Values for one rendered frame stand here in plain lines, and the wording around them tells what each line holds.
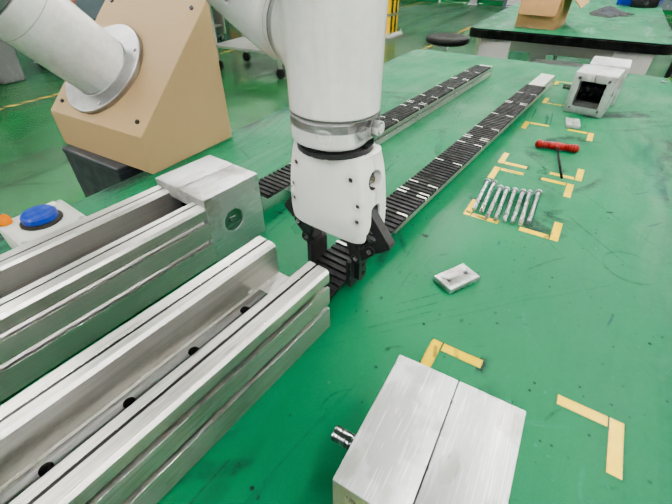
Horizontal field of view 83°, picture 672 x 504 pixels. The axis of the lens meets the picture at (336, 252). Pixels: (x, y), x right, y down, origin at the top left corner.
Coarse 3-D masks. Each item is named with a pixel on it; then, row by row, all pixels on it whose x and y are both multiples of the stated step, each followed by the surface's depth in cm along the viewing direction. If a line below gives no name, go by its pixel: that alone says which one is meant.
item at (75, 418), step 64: (256, 256) 39; (192, 320) 35; (256, 320) 32; (320, 320) 40; (64, 384) 28; (128, 384) 32; (192, 384) 28; (256, 384) 34; (0, 448) 25; (64, 448) 27; (128, 448) 24; (192, 448) 30
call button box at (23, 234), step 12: (48, 204) 51; (60, 204) 52; (60, 216) 49; (72, 216) 49; (84, 216) 49; (0, 228) 47; (12, 228) 47; (24, 228) 47; (36, 228) 47; (48, 228) 47; (12, 240) 46; (24, 240) 45
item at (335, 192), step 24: (312, 168) 37; (336, 168) 36; (360, 168) 35; (384, 168) 38; (312, 192) 39; (336, 192) 37; (360, 192) 36; (384, 192) 39; (312, 216) 42; (336, 216) 39; (360, 216) 38; (384, 216) 41; (360, 240) 40
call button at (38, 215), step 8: (32, 208) 48; (40, 208) 48; (48, 208) 48; (24, 216) 47; (32, 216) 47; (40, 216) 47; (48, 216) 47; (56, 216) 48; (24, 224) 47; (32, 224) 47; (40, 224) 47
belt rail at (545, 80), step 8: (536, 80) 110; (544, 80) 110; (552, 80) 114; (528, 104) 99; (520, 112) 95; (512, 120) 91; (504, 128) 87; (496, 136) 84; (488, 144) 81; (480, 152) 78; (472, 160) 76
